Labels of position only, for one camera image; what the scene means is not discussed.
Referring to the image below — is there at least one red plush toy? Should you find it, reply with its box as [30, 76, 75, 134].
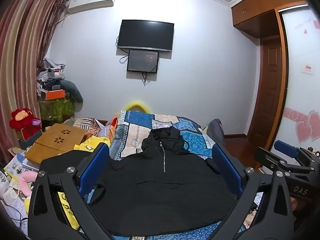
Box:
[9, 108, 42, 140]

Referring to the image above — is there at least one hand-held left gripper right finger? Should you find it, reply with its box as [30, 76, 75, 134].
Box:
[212, 144, 295, 240]

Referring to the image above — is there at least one blue patchwork blanket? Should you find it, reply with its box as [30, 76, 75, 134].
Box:
[107, 110, 266, 240]

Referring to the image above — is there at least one striped patterned bedding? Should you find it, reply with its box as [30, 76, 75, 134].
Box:
[62, 117, 111, 138]

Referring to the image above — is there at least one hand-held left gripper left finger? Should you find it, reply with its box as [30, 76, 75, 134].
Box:
[27, 142, 113, 240]

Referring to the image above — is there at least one white air conditioner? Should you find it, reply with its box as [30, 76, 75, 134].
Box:
[65, 0, 117, 15]

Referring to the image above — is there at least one black hoodie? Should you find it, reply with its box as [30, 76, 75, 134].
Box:
[41, 126, 258, 238]

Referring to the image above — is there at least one grey-purple bag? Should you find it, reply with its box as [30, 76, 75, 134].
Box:
[206, 119, 227, 146]

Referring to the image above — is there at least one brown wooden door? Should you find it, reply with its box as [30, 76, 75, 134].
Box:
[247, 36, 283, 143]

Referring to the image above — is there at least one wooden lap desk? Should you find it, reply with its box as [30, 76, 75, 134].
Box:
[25, 123, 89, 165]

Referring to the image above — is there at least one yellow printed cloth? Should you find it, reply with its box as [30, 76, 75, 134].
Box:
[57, 135, 111, 231]

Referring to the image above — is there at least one pile of clothes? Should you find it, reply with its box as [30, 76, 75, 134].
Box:
[36, 57, 67, 91]

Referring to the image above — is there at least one person's right hand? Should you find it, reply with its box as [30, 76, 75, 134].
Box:
[290, 196, 309, 213]

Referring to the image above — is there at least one wooden overhead cabinet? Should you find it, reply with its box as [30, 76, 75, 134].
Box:
[231, 0, 311, 32]

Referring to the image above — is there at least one orange box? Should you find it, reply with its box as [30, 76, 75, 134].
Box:
[45, 89, 66, 101]

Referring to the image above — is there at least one striped brown curtain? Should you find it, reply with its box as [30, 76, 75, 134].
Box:
[0, 0, 68, 157]

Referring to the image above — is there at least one pile of papers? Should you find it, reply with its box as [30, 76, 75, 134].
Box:
[0, 152, 38, 232]

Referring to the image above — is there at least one small black monitor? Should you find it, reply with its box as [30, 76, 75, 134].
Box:
[126, 50, 160, 74]

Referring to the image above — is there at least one white heart-print wardrobe door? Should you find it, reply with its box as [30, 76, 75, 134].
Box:
[265, 4, 320, 153]

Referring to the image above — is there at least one green cluttered box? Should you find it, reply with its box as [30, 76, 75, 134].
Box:
[39, 97, 75, 122]

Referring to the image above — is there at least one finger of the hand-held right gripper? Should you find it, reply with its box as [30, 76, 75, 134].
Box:
[273, 141, 304, 158]
[254, 147, 313, 174]

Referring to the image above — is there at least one yellow foam hoop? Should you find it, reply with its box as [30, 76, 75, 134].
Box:
[123, 101, 151, 113]

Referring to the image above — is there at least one black wall television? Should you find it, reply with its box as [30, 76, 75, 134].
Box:
[117, 19, 175, 53]

